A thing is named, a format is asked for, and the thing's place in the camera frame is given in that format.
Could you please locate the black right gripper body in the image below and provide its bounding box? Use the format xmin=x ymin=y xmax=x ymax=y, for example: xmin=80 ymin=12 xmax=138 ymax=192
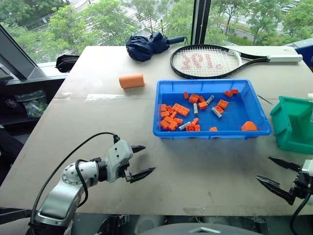
xmin=290 ymin=171 xmax=313 ymax=199

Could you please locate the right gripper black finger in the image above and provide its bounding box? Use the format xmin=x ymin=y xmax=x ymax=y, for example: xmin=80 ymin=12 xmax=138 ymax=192
xmin=268 ymin=156 xmax=301 ymax=173
xmin=256 ymin=175 xmax=296 ymax=206

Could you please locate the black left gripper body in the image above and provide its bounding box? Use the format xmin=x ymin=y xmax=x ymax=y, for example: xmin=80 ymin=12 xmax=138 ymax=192
xmin=118 ymin=161 xmax=134 ymax=183

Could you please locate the green plastic bin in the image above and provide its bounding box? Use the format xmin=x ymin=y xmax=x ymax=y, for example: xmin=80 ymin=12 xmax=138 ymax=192
xmin=269 ymin=95 xmax=313 ymax=155

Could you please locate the rounded orange piece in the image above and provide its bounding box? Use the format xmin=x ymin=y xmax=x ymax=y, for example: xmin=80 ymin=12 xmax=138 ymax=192
xmin=241 ymin=120 xmax=258 ymax=132

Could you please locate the orange plastic toy brick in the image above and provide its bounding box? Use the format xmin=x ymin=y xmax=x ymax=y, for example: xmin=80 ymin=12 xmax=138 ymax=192
xmin=172 ymin=103 xmax=191 ymax=117

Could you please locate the blue plastic tray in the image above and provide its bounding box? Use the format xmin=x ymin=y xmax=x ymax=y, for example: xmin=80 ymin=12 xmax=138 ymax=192
xmin=153 ymin=78 xmax=273 ymax=141

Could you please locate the orange foam cylinder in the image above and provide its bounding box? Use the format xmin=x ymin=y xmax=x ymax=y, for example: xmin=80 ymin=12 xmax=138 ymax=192
xmin=118 ymin=73 xmax=146 ymax=90

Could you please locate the navy folded umbrella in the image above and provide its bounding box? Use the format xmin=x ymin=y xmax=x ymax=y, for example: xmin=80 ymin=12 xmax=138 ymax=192
xmin=125 ymin=32 xmax=188 ymax=62

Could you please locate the black bag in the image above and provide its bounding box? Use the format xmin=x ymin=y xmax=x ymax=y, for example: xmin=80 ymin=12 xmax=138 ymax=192
xmin=55 ymin=54 xmax=80 ymax=73

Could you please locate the black white tennis racket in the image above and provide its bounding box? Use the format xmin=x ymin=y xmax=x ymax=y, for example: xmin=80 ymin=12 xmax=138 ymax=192
xmin=170 ymin=44 xmax=304 ymax=80

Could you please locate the clear plastic bag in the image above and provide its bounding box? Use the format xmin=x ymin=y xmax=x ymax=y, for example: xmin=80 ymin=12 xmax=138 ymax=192
xmin=14 ymin=89 xmax=49 ymax=118

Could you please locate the dark low shelf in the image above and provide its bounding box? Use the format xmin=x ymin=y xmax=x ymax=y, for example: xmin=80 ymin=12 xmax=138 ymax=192
xmin=0 ymin=72 xmax=67 ymax=134

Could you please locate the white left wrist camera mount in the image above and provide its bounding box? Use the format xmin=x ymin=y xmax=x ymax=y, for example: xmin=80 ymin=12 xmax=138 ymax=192
xmin=105 ymin=140 xmax=134 ymax=183

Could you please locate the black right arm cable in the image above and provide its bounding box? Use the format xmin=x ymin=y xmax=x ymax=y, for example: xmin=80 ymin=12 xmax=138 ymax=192
xmin=290 ymin=193 xmax=313 ymax=235

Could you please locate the short black left arm cable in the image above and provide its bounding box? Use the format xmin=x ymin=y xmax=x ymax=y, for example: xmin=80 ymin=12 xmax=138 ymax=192
xmin=75 ymin=159 xmax=89 ymax=209

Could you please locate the black window frame post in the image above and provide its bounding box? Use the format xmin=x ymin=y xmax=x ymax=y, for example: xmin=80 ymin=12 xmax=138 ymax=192
xmin=190 ymin=0 xmax=212 ymax=46

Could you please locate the dark slanted window frame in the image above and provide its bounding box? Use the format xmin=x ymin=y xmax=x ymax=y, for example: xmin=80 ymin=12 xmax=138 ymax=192
xmin=0 ymin=23 xmax=45 ymax=80

